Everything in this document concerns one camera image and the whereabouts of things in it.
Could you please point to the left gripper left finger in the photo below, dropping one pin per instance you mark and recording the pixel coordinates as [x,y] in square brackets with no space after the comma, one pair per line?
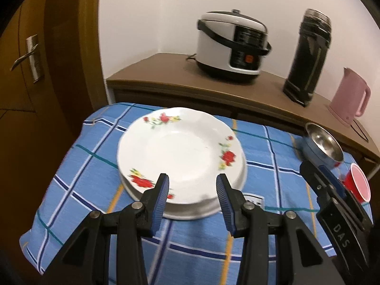
[84,257]

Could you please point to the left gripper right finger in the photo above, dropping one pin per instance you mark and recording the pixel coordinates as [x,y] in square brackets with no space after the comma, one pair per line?
[300,259]

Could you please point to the red pink plastic bowl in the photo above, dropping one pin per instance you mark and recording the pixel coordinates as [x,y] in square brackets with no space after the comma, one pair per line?
[356,182]

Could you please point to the stainless steel bowl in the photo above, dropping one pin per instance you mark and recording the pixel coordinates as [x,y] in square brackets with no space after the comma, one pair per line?
[320,147]

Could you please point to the white plate red flowers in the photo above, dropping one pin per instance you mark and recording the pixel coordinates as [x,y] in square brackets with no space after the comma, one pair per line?
[190,146]

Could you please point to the blue checked tablecloth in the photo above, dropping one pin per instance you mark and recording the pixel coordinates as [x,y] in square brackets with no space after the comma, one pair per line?
[200,251]

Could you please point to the plain white flat plate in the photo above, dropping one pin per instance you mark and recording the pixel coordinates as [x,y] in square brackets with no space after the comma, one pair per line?
[187,212]

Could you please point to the pink electric kettle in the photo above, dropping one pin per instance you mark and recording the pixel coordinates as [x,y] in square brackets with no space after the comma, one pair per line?
[351,98]

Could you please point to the black tall thermos flask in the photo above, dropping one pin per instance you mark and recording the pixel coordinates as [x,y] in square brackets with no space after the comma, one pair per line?
[313,44]

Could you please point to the brown wooden door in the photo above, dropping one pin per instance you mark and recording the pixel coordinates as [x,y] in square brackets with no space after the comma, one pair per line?
[39,122]

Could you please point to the brown wooden sideboard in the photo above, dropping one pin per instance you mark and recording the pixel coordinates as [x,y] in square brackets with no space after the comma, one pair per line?
[171,80]

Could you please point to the white black rice cooker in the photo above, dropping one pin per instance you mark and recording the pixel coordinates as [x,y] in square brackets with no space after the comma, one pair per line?
[231,46]

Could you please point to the silver door handle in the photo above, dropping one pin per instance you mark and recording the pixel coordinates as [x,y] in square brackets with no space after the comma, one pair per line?
[33,56]

